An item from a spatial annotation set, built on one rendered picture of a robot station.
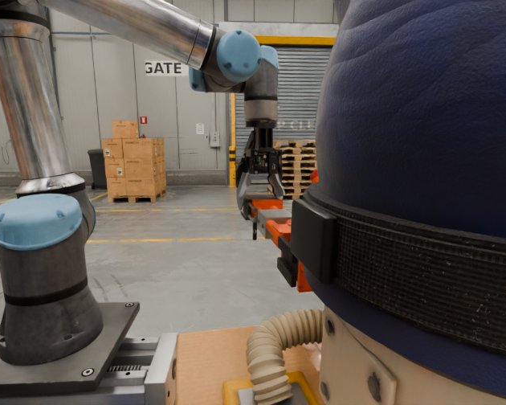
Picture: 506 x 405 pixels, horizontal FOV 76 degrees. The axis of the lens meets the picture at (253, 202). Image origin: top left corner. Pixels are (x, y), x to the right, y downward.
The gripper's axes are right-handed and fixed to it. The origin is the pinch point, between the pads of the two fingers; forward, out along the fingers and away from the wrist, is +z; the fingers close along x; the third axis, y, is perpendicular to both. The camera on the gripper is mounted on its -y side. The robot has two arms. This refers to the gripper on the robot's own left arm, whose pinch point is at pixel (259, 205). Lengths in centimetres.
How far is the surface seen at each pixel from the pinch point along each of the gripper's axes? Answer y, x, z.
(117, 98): -933, -188, -120
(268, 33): -824, 219, -279
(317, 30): -804, 348, -286
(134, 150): -647, -116, 13
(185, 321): -154, -22, 121
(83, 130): -947, -288, -33
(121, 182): -652, -147, 79
